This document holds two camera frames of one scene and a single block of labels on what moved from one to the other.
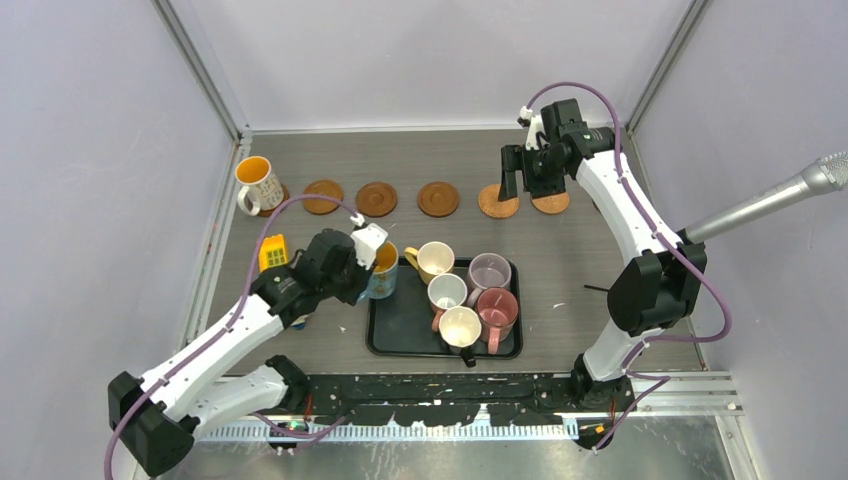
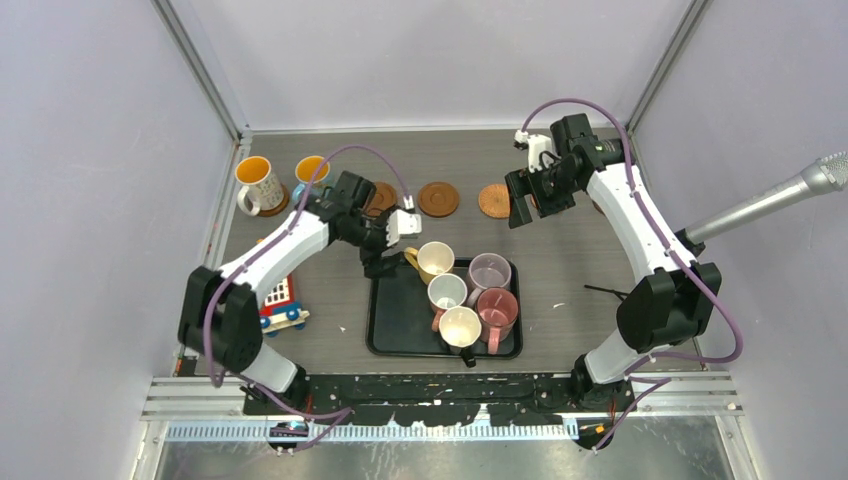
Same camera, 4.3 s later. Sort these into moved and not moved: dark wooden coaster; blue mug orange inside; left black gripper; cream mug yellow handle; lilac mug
Moved: left black gripper; blue mug orange inside
Not moved: dark wooden coaster; lilac mug; cream mug yellow handle
